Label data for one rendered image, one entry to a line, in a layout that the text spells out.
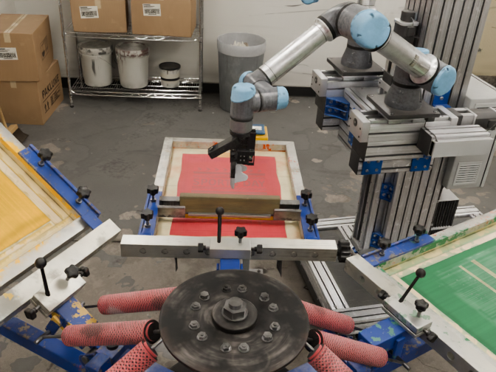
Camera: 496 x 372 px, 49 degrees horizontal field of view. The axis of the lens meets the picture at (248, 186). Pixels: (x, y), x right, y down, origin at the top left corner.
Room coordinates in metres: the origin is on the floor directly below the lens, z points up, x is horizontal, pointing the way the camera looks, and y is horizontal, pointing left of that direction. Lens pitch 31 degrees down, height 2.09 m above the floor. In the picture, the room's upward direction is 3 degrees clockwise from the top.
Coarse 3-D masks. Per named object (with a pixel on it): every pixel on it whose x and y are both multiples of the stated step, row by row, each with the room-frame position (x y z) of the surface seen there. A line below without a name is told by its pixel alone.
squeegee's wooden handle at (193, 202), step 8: (184, 200) 1.63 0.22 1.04; (192, 200) 1.63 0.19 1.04; (200, 200) 1.63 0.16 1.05; (208, 200) 1.64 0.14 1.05; (216, 200) 1.64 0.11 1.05; (224, 200) 1.64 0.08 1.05; (232, 200) 1.64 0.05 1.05; (240, 200) 1.64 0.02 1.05; (248, 200) 1.64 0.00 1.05; (256, 200) 1.65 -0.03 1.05; (264, 200) 1.65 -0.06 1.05; (272, 200) 1.65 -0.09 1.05; (192, 208) 1.63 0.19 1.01; (200, 208) 1.63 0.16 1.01; (208, 208) 1.64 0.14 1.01; (224, 208) 1.64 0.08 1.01; (232, 208) 1.64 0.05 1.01; (240, 208) 1.64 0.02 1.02; (248, 208) 1.64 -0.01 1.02; (256, 208) 1.65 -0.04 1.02; (264, 208) 1.65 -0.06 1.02; (272, 208) 1.65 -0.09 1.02
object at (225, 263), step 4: (220, 260) 1.31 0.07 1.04; (224, 260) 1.31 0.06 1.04; (228, 260) 1.32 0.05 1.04; (232, 260) 1.32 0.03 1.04; (236, 260) 1.32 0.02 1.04; (220, 264) 1.29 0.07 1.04; (224, 264) 1.29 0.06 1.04; (228, 264) 1.29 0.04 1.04; (232, 264) 1.30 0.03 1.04; (236, 264) 1.30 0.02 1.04; (220, 268) 1.28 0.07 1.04; (224, 268) 1.28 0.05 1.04; (228, 268) 1.28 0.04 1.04; (232, 268) 1.28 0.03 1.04; (236, 268) 1.28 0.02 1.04
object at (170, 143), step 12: (168, 144) 2.16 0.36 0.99; (180, 144) 2.20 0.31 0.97; (192, 144) 2.20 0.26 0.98; (204, 144) 2.20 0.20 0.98; (264, 144) 2.22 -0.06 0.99; (276, 144) 2.23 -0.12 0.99; (288, 144) 2.23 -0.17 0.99; (168, 156) 2.05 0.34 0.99; (288, 156) 2.12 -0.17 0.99; (168, 168) 2.00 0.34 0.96; (156, 180) 1.85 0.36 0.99; (300, 180) 1.91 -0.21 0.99; (156, 228) 1.57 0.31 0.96; (300, 228) 1.61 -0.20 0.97
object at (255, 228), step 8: (256, 160) 2.13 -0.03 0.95; (264, 160) 2.13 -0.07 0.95; (272, 160) 2.13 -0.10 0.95; (248, 168) 2.05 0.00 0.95; (256, 168) 2.05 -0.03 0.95; (264, 168) 2.06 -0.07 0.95; (272, 168) 2.06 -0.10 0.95; (272, 176) 1.99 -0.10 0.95; (272, 184) 1.93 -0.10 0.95; (272, 192) 1.87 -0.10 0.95; (280, 192) 1.87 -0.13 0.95; (232, 224) 1.63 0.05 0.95; (240, 224) 1.63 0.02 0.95; (248, 224) 1.63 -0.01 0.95; (256, 224) 1.64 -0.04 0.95; (264, 224) 1.64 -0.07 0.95; (272, 224) 1.64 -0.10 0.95; (280, 224) 1.64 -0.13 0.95; (232, 232) 1.58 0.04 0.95; (248, 232) 1.58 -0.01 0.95; (256, 232) 1.59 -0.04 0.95; (264, 232) 1.59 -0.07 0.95; (272, 232) 1.59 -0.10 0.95; (280, 232) 1.59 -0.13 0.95
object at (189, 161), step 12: (192, 156) 2.12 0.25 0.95; (204, 156) 2.13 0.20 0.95; (192, 168) 2.02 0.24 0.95; (180, 180) 1.92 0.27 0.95; (192, 180) 1.92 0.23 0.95; (180, 192) 1.83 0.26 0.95; (180, 228) 1.58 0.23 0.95; (192, 228) 1.59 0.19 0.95; (204, 228) 1.59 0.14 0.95; (216, 228) 1.60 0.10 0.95; (228, 228) 1.60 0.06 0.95
